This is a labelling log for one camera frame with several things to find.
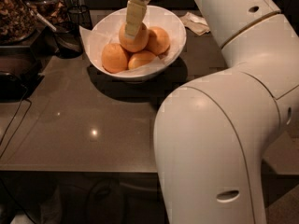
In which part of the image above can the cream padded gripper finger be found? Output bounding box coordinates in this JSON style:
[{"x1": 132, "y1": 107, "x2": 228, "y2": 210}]
[{"x1": 125, "y1": 0, "x2": 148, "y2": 37}]

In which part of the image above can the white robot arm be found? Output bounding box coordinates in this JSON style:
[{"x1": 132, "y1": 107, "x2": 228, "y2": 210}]
[{"x1": 154, "y1": 0, "x2": 299, "y2": 224}]

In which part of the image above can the white ceramic bowl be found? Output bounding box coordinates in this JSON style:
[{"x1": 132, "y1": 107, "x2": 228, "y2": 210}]
[{"x1": 93, "y1": 6, "x2": 186, "y2": 70}]

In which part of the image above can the front small orange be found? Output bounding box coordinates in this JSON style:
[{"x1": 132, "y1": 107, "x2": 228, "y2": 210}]
[{"x1": 128, "y1": 50, "x2": 156, "y2": 70}]

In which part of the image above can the white paper bowl liner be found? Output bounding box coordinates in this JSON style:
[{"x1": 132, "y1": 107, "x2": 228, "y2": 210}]
[{"x1": 79, "y1": 27, "x2": 173, "y2": 82}]

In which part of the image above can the crumpled paper napkin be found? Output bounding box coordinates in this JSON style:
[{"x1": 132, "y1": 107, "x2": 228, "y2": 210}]
[{"x1": 180, "y1": 12, "x2": 210, "y2": 35}]

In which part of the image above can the black scoop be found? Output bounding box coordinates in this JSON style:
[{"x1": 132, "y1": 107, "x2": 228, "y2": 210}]
[{"x1": 53, "y1": 21, "x2": 83, "y2": 59}]

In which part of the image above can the glass jar of dried fruit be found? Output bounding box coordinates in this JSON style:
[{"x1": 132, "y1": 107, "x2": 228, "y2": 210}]
[{"x1": 25, "y1": 0, "x2": 68, "y2": 24}]

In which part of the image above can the glass jar of nuts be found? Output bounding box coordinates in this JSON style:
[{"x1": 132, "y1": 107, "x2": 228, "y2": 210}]
[{"x1": 0, "y1": 0, "x2": 36, "y2": 45}]

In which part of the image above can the black appliance box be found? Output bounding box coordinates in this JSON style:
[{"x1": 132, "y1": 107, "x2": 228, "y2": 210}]
[{"x1": 0, "y1": 32, "x2": 43, "y2": 101}]

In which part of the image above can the black wire mesh cup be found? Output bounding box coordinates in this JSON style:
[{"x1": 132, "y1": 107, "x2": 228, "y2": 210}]
[{"x1": 67, "y1": 5, "x2": 93, "y2": 29}]

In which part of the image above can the black cable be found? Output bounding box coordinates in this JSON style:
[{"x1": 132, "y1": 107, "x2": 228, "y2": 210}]
[{"x1": 0, "y1": 73, "x2": 33, "y2": 159}]

